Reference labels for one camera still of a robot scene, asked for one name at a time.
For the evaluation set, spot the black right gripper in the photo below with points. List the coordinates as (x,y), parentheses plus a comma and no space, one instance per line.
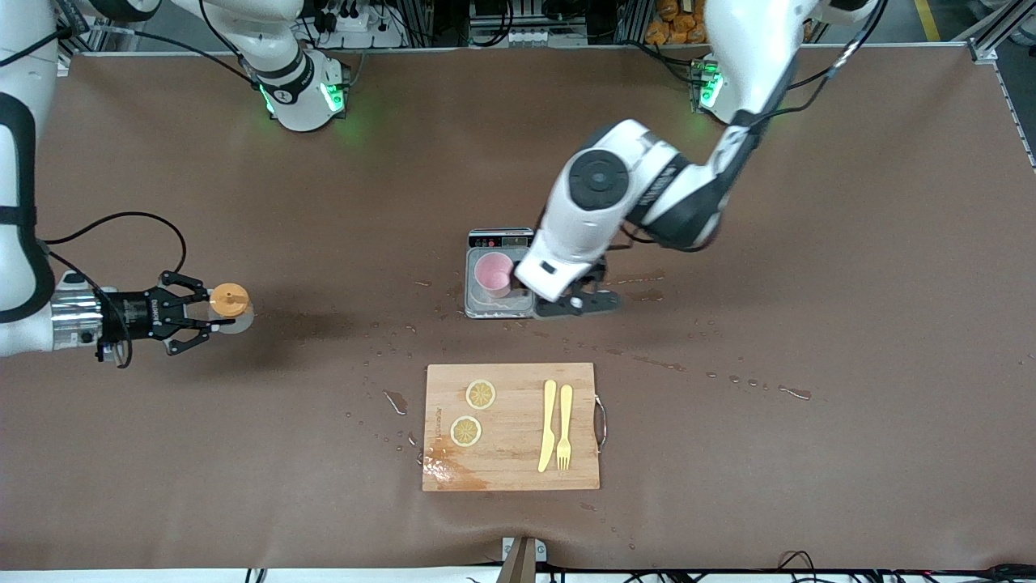
(136,314)

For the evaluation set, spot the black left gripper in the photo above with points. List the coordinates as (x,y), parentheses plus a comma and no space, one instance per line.
(597,271)

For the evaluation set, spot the translucent sauce bottle orange cap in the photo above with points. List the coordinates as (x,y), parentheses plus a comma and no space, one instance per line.
(229,300)

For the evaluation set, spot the pink cup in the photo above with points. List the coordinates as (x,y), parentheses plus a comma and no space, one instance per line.
(490,271)

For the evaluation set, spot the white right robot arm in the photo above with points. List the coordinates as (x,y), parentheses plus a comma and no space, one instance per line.
(299,101)

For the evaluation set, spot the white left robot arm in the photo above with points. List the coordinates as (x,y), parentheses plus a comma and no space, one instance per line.
(599,178)

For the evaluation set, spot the silver kitchen scale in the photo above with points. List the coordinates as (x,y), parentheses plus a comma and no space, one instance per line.
(502,240)

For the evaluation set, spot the yellow plastic fork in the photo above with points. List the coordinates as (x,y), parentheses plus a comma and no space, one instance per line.
(565,413)

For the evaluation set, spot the yellow plastic knife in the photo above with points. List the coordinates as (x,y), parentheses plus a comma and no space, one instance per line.
(548,421)

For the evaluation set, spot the lemon slice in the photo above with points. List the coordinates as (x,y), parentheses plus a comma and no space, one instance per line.
(465,431)
(481,394)

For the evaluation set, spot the white socket strip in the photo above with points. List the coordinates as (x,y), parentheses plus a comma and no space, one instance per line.
(356,24)
(530,36)

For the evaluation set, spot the orange packaged goods pile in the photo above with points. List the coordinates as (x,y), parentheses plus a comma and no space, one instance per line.
(676,24)

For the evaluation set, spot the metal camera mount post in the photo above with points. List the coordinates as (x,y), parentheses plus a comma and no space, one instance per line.
(522,563)

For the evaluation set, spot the aluminium frame profile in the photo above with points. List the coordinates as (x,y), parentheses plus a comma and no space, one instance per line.
(983,50)
(85,32)

